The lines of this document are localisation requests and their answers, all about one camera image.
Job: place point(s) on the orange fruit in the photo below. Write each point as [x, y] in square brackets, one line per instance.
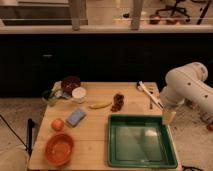
[57, 124]

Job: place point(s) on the dark red grape bunch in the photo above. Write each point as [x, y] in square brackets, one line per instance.
[118, 102]

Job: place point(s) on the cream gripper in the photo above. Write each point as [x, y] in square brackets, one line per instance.
[167, 116]

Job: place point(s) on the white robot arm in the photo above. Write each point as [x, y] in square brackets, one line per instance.
[188, 83]

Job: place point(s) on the black office chair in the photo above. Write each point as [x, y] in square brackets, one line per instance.
[173, 9]

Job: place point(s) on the dark red bowl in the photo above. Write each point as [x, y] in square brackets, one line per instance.
[69, 83]

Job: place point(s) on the green plastic tray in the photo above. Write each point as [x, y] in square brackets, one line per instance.
[139, 141]

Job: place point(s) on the orange-red bowl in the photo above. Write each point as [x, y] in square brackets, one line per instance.
[58, 149]

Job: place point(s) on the white cup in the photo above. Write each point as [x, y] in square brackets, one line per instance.
[79, 94]

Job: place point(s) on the blue sponge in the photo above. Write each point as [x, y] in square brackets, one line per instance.
[75, 117]

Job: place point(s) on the yellow banana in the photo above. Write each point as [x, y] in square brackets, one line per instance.
[100, 105]

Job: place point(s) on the black stand left of table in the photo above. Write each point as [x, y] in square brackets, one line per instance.
[30, 126]

